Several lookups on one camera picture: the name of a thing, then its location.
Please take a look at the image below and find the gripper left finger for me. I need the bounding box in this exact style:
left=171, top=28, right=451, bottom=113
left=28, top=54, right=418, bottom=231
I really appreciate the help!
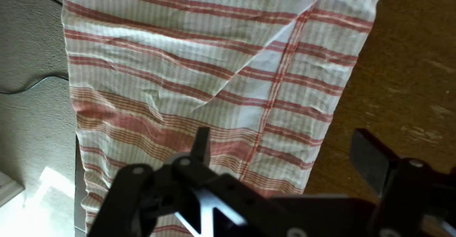
left=87, top=127, right=285, bottom=237

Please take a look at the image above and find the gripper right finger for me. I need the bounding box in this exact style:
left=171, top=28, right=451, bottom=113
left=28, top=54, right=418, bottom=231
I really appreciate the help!
left=349, top=128, right=456, bottom=237

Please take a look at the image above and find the red striped white tablecloth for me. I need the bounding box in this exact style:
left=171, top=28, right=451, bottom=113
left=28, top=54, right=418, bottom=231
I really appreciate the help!
left=61, top=0, right=389, bottom=237

